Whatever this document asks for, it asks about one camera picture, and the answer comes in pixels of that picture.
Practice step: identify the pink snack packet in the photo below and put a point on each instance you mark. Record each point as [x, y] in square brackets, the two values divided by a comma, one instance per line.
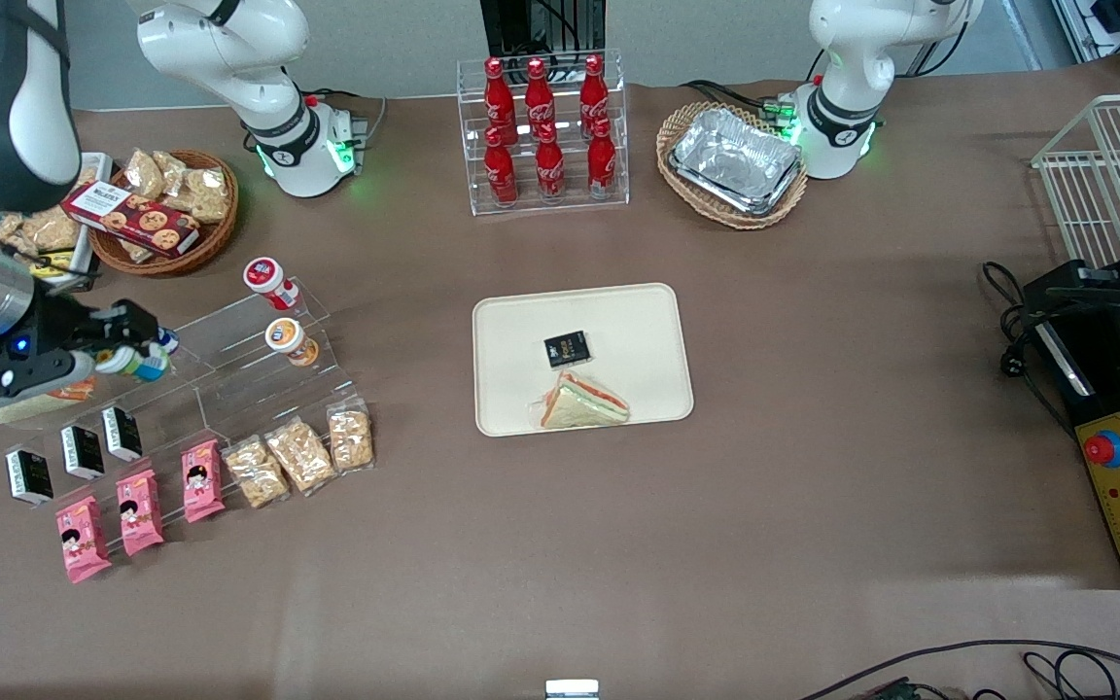
[202, 481]
[140, 512]
[82, 540]

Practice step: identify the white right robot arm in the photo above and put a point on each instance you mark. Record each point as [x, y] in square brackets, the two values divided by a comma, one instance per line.
[249, 58]

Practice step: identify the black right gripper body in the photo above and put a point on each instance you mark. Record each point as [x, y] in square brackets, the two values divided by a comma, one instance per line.
[62, 326]

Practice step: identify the black snack packet gold print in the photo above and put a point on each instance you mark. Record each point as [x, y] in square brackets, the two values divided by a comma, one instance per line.
[567, 350]

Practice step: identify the clear acrylic stepped display stand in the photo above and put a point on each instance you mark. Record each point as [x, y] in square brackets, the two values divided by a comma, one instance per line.
[229, 389]

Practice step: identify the black machine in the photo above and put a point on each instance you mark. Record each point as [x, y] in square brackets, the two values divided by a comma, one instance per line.
[1104, 331]

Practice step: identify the red cola bottle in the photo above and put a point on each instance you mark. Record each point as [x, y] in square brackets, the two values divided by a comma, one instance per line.
[594, 87]
[540, 92]
[501, 173]
[549, 167]
[602, 160]
[500, 92]

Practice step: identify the brown wicker basket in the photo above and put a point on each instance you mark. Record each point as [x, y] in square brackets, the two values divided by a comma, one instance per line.
[200, 243]

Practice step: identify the orange gum bottle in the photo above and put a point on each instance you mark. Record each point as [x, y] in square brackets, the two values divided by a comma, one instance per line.
[283, 335]

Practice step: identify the blue gum bottle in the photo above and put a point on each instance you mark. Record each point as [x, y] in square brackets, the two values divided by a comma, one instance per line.
[169, 340]

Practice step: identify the wrapped triangle sandwich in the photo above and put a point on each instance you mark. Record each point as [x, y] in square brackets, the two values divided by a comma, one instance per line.
[35, 408]
[584, 403]

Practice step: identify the red gum bottle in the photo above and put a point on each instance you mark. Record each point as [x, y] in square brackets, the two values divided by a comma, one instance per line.
[263, 275]

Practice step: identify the stacked aluminium foil trays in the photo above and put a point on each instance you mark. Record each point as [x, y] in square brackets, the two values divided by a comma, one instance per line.
[735, 156]

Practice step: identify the cream plastic tray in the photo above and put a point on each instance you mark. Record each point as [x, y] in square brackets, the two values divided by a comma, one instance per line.
[638, 331]

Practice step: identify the red cookie box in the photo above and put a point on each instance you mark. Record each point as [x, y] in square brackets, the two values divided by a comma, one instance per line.
[132, 222]

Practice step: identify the green gum bottle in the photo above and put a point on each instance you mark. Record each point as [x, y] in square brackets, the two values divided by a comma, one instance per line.
[127, 366]

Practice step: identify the clear bag of puffed snacks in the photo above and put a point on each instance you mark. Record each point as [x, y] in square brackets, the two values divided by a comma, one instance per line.
[50, 231]
[208, 194]
[144, 173]

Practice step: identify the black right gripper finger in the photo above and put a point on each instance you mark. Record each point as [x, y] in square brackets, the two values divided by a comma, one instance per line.
[137, 321]
[113, 344]

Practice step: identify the light wicker basket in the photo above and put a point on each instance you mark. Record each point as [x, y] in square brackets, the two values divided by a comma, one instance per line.
[677, 126]

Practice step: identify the black equipment frame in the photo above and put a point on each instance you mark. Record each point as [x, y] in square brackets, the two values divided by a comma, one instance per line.
[511, 24]

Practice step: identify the peanut brittle bar clear wrapper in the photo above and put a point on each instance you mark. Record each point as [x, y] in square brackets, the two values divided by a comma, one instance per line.
[299, 455]
[350, 439]
[256, 473]

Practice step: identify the black snack packet white label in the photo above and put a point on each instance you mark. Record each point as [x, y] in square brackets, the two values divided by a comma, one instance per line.
[122, 435]
[84, 453]
[30, 476]

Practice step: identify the clear acrylic bottle rack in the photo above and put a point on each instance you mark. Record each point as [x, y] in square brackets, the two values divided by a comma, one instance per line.
[471, 107]

